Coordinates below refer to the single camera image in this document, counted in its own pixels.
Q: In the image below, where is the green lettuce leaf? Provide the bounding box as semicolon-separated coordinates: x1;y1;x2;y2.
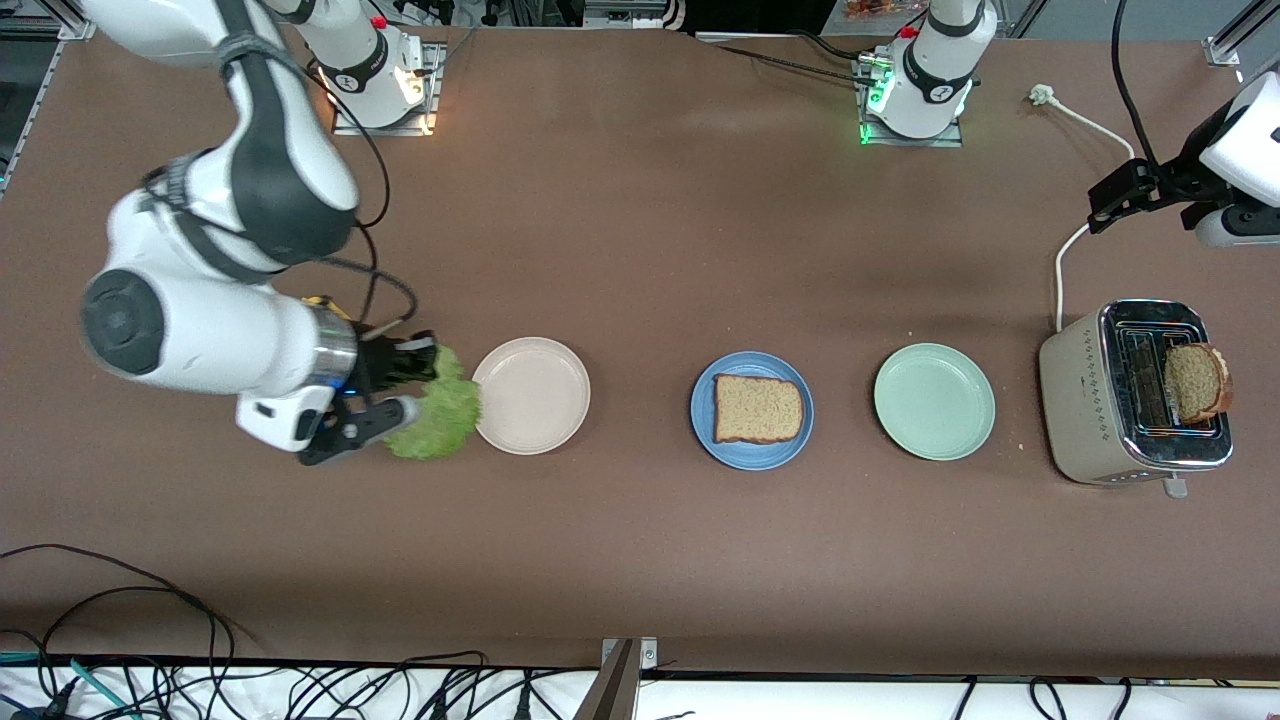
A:
385;345;483;461

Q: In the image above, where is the brown bread slice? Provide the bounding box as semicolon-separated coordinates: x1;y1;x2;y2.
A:
712;373;806;446
1163;343;1234;424

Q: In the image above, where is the beige round plate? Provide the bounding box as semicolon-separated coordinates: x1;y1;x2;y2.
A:
470;337;592;456

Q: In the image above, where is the light green round plate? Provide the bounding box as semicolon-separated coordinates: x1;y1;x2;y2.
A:
873;343;997;462

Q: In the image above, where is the blue round plate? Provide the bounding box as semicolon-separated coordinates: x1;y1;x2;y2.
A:
690;350;815;471

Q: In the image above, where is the beige chrome toaster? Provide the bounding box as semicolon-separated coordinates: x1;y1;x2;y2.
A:
1038;298;1234;499

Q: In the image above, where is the grey metal pole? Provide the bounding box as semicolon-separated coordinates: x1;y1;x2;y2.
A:
570;640;641;720

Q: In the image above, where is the grey metal box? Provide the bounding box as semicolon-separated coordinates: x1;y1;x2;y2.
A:
585;0;666;29

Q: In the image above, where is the white toaster power cord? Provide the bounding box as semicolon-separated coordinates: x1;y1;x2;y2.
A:
1030;85;1136;333

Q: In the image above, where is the aluminium frame rail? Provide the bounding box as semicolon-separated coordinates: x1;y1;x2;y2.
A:
50;0;98;41
1205;0;1280;67

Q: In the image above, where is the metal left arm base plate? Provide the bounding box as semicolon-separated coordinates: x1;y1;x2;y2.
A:
856;55;966;149

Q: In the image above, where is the thin black base cable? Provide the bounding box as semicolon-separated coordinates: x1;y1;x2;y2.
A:
800;28;871;61
700;38;881;86

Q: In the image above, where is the black plug cable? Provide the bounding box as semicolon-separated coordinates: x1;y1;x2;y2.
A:
255;652;491;720
498;668;563;720

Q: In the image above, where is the black looped floor cable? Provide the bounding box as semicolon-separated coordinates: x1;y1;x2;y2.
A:
38;586;221;720
0;543;263;663

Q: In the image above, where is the silver mounting bracket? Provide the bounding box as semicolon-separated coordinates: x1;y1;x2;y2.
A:
600;637;659;671

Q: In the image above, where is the teal cable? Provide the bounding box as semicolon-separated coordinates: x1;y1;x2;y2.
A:
0;652;131;717

